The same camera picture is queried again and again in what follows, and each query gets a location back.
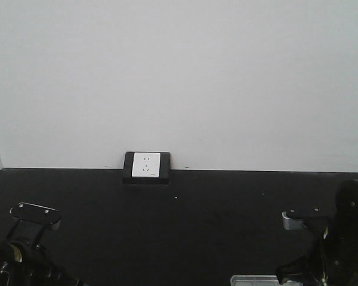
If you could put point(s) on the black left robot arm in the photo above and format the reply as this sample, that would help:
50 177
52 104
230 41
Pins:
30 272

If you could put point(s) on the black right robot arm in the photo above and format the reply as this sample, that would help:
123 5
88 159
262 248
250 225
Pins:
333 257

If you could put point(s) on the silver metal tray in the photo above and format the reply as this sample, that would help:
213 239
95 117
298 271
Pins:
253 280

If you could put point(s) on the black white power socket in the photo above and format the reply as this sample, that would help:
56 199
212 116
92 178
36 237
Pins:
146 168

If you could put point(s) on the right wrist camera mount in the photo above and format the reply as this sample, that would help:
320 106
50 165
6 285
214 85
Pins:
305 218

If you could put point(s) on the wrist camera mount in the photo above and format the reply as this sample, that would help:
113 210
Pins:
31 221
305 218

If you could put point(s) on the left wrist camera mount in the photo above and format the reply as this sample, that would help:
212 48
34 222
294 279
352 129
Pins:
31 221

